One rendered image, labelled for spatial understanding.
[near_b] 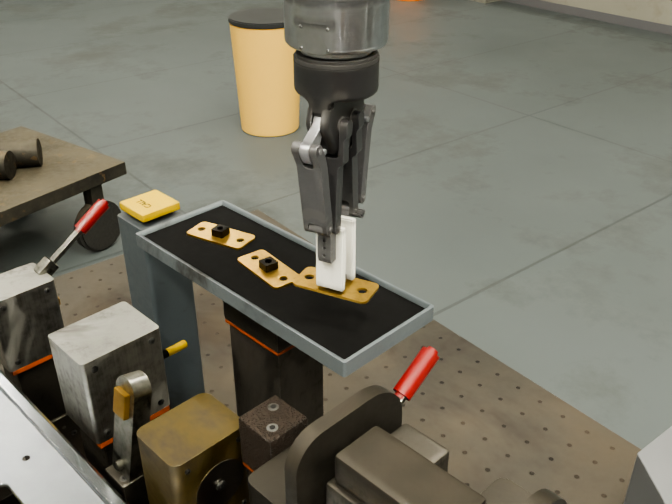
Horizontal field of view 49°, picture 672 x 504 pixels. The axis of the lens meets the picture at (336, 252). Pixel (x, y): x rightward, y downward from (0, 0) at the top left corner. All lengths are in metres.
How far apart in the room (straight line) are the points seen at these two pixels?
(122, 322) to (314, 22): 0.44
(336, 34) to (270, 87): 3.77
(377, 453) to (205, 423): 0.25
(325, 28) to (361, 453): 0.34
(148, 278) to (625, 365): 2.00
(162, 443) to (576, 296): 2.46
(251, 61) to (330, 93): 3.72
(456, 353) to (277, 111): 3.11
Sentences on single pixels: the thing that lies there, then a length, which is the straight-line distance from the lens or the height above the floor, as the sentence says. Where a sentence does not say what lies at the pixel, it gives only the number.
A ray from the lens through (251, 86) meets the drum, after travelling 4.41.
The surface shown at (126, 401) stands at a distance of 0.82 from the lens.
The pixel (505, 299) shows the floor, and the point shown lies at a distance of 2.99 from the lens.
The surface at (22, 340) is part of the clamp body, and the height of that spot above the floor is 0.99.
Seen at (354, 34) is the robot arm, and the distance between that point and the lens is 0.62.
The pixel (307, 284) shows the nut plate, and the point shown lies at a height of 1.20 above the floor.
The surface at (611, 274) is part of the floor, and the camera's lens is 3.28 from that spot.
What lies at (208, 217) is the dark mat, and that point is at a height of 1.16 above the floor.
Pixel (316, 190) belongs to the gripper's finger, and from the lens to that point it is 0.66.
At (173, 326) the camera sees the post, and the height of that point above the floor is 0.97.
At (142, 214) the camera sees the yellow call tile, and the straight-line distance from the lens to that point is 1.02.
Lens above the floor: 1.61
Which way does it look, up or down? 30 degrees down
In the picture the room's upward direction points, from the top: straight up
